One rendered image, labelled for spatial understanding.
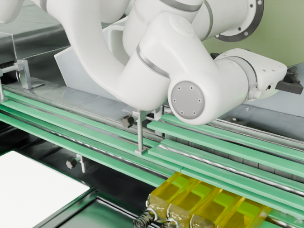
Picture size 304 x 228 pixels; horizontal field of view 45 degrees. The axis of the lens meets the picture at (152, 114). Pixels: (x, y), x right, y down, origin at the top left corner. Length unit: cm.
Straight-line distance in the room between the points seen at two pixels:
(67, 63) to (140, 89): 91
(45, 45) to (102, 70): 122
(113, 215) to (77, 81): 56
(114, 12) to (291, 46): 37
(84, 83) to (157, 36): 90
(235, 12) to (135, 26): 26
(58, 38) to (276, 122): 118
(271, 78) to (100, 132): 64
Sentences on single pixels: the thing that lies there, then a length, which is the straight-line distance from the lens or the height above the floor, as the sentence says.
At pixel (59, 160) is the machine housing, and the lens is 137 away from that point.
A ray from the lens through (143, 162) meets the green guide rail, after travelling 106.
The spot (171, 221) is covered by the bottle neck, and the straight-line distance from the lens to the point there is 79.
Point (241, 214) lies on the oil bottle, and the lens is 80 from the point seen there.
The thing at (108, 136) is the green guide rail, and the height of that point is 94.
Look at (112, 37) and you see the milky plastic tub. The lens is 107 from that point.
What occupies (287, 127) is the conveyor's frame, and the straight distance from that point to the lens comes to 87.
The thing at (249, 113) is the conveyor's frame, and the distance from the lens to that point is 92.
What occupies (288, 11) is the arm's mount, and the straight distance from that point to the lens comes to 79.
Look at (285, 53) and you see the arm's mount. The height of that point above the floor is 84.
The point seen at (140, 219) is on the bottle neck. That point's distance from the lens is 79.
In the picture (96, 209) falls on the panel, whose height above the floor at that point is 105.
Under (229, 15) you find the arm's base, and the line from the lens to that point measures 74.
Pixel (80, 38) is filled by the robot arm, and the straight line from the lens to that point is 52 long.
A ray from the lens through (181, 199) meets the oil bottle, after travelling 82.
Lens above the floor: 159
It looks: 46 degrees down
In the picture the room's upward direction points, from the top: 120 degrees counter-clockwise
